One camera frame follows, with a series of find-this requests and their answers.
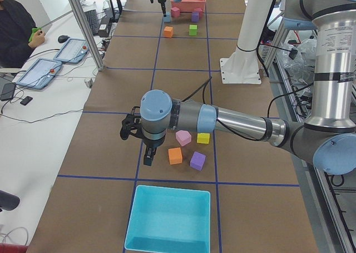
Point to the teach pendant tablet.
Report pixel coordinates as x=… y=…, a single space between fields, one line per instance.
x=40 y=74
x=72 y=51

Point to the green foam block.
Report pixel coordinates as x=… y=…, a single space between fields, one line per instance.
x=192 y=30

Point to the light pink foam block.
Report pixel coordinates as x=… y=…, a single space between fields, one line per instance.
x=183 y=137

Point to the black computer mouse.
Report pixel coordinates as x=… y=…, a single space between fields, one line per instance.
x=63 y=38

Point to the purple block near turquoise bin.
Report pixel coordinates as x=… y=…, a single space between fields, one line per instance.
x=197 y=161

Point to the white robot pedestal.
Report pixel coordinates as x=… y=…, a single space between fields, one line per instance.
x=242 y=67

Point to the black smartphone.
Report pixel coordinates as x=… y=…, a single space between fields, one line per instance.
x=25 y=101

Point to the orange block near green block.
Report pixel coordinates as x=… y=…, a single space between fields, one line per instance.
x=168 y=32

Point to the aluminium frame post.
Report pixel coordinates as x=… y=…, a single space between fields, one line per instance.
x=86 y=31

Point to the pink plastic bin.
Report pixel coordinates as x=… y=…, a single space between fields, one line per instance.
x=189 y=5

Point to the upper teach pendant tablet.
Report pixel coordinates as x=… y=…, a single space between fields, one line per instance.
x=72 y=51

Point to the crimson block beside purple block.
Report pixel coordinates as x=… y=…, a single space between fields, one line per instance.
x=198 y=10

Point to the lower teach pendant tablet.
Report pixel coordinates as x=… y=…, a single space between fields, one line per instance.
x=40 y=74

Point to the yellow foam block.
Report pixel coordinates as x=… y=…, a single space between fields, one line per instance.
x=203 y=138

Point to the light blue block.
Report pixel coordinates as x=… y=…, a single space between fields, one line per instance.
x=166 y=18

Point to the orange block near turquoise bin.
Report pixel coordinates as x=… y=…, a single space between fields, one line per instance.
x=175 y=156

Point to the black keyboard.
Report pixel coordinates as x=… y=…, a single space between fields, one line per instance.
x=92 y=20

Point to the turquoise plastic bin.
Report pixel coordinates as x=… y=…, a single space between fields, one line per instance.
x=165 y=219

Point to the purple block near pink bin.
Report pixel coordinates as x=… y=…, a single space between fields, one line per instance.
x=195 y=16

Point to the seated person in black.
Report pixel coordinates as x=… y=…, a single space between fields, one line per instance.
x=17 y=39

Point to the magenta block near pink bin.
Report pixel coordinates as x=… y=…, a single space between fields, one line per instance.
x=175 y=12

